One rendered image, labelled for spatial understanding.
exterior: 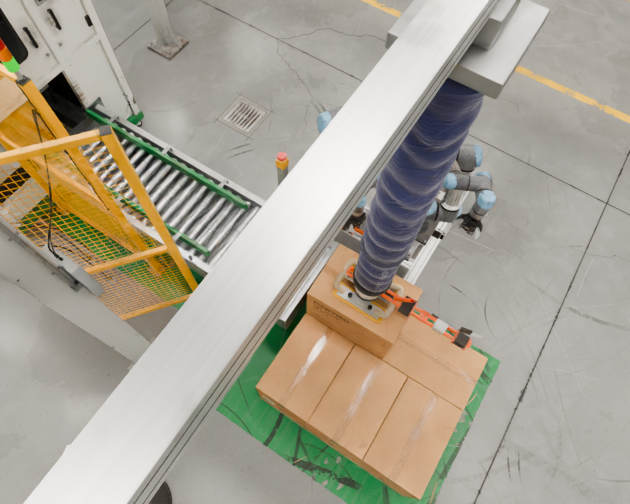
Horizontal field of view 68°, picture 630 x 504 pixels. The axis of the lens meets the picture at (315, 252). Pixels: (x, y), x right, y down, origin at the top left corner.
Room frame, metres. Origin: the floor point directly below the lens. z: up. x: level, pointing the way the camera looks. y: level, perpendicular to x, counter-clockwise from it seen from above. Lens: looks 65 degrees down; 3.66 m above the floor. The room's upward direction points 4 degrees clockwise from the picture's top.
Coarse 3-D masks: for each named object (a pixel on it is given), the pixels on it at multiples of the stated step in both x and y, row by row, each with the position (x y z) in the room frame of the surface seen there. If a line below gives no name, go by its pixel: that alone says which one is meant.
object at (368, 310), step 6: (348, 288) 1.02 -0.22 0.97; (336, 294) 0.98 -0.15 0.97; (342, 294) 0.98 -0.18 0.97; (348, 294) 0.97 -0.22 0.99; (354, 294) 0.98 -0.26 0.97; (342, 300) 0.94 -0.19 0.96; (348, 300) 0.94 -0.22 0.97; (354, 306) 0.91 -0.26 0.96; (366, 306) 0.91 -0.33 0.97; (372, 306) 0.92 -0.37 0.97; (378, 306) 0.92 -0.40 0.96; (360, 312) 0.88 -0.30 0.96; (366, 312) 0.88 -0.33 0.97; (372, 312) 0.88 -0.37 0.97; (372, 318) 0.84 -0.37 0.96; (378, 318) 0.85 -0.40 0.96
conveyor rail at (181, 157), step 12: (96, 108) 2.59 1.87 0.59; (120, 120) 2.48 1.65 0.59; (132, 132) 2.40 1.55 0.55; (144, 132) 2.38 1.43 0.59; (156, 144) 2.27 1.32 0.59; (180, 156) 2.17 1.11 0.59; (204, 168) 2.07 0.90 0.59; (216, 180) 1.98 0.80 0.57; (228, 180) 1.98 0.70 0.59; (240, 192) 1.88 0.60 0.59; (252, 204) 1.82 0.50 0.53
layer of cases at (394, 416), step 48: (336, 336) 0.83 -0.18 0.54; (432, 336) 0.88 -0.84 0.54; (288, 384) 0.49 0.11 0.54; (336, 384) 0.52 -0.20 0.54; (384, 384) 0.54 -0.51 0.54; (432, 384) 0.56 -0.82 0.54; (336, 432) 0.22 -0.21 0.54; (384, 432) 0.24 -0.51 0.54; (432, 432) 0.26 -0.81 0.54; (384, 480) -0.03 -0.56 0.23
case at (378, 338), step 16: (336, 256) 1.24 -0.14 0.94; (352, 256) 1.25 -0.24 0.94; (336, 272) 1.13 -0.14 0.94; (320, 288) 1.02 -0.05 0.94; (352, 288) 1.03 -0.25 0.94; (416, 288) 1.06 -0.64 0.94; (320, 304) 0.94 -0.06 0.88; (336, 304) 0.92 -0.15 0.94; (384, 304) 0.94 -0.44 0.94; (320, 320) 0.93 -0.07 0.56; (336, 320) 0.88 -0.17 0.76; (352, 320) 0.83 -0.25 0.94; (368, 320) 0.84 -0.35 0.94; (384, 320) 0.84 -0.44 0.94; (400, 320) 0.85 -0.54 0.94; (352, 336) 0.81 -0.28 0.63; (368, 336) 0.77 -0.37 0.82; (384, 336) 0.74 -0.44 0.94; (384, 352) 0.71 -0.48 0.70
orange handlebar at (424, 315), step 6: (348, 270) 1.09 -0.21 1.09; (384, 294) 0.96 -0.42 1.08; (390, 294) 0.96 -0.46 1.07; (396, 294) 0.96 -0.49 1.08; (390, 300) 0.92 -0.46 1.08; (414, 312) 0.86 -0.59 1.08; (420, 312) 0.86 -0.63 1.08; (426, 312) 0.86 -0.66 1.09; (420, 318) 0.82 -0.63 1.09; (426, 318) 0.83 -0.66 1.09; (432, 318) 0.83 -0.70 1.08; (432, 324) 0.79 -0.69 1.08; (450, 330) 0.77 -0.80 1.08; (450, 336) 0.73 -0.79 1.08
